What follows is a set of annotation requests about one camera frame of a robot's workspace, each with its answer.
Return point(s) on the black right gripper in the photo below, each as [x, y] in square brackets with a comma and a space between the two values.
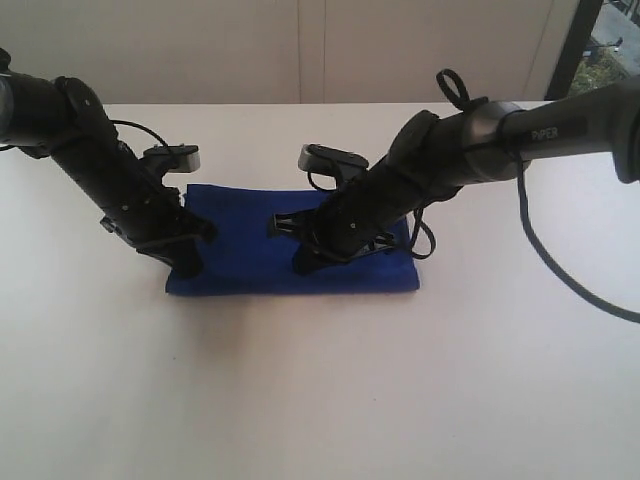
[402, 181]

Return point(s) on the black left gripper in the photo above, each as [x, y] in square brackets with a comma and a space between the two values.
[137, 207]

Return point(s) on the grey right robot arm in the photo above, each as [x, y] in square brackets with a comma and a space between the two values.
[499, 137]

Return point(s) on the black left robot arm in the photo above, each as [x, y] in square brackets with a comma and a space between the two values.
[64, 120]

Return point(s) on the black window frame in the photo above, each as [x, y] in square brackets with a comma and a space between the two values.
[570, 56]

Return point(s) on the blue towel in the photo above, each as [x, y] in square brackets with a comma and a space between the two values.
[243, 260]

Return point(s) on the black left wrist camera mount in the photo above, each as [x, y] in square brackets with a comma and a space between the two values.
[160, 160]

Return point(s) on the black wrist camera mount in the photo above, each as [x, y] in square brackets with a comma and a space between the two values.
[341, 166]
[160, 160]

